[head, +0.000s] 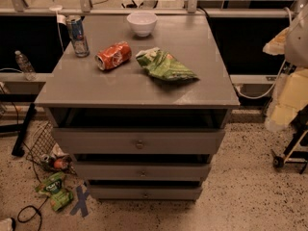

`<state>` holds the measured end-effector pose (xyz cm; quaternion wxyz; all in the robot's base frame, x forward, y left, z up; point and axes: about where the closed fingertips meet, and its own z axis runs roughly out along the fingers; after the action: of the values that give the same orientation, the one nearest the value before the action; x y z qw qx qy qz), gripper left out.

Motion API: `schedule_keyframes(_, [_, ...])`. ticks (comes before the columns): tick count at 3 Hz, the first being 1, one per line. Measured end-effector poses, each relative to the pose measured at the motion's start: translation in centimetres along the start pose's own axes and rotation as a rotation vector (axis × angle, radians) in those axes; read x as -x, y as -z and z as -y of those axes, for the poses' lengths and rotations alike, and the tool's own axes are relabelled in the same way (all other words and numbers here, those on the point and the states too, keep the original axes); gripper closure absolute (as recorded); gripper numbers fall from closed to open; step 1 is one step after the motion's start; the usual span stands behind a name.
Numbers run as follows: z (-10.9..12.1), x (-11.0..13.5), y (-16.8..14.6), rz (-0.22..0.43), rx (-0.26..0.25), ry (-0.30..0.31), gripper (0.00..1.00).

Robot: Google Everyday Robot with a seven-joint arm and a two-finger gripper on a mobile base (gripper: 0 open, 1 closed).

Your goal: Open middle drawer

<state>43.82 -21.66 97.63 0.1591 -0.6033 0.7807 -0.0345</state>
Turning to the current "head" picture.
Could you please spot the wire basket with trash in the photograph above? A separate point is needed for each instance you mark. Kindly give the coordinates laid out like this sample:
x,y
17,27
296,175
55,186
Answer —
x,y
46,153

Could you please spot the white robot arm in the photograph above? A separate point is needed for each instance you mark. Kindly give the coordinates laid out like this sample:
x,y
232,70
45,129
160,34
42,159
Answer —
x,y
296,45

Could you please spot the clear plastic water bottle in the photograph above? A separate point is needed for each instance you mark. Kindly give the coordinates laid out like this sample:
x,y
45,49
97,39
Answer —
x,y
25,66

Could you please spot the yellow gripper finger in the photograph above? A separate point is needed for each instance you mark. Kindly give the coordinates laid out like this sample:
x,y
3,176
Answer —
x,y
290,96
276,46

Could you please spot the grey drawer cabinet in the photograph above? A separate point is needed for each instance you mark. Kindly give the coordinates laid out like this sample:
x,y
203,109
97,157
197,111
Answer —
x,y
79,95

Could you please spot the black bar on floor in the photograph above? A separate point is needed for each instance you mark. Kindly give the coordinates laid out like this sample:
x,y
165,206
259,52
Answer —
x,y
18,151

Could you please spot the grey bottom drawer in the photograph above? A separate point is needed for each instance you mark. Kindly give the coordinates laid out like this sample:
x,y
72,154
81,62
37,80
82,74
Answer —
x,y
146,193

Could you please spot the green chip bag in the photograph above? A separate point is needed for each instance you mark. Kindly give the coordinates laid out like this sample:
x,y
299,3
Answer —
x,y
162,65

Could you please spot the blue tape cross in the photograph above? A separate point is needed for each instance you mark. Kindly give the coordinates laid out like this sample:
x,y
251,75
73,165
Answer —
x,y
81,204

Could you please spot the white bowl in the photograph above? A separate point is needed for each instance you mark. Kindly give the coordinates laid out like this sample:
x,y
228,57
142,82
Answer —
x,y
142,23

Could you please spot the grey drawer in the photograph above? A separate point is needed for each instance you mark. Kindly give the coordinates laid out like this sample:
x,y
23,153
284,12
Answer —
x,y
146,193
134,171
102,141

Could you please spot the white round device with cord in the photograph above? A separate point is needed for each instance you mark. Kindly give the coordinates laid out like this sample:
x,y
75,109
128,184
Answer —
x,y
56,9

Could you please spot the green snack bag on floor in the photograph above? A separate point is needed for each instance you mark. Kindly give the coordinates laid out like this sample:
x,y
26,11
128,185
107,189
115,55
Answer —
x,y
53,187

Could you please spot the blue energy drink can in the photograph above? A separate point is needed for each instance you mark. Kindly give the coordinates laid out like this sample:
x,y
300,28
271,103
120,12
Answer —
x,y
77,36

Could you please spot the wheeled black stand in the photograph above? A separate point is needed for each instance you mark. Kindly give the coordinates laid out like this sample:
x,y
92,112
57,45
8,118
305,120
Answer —
x,y
290,155

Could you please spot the grey top drawer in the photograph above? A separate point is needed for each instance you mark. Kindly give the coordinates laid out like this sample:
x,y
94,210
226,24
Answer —
x,y
102,141

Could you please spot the crushed orange soda can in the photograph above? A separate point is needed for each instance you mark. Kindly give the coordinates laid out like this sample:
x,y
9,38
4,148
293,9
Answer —
x,y
113,56

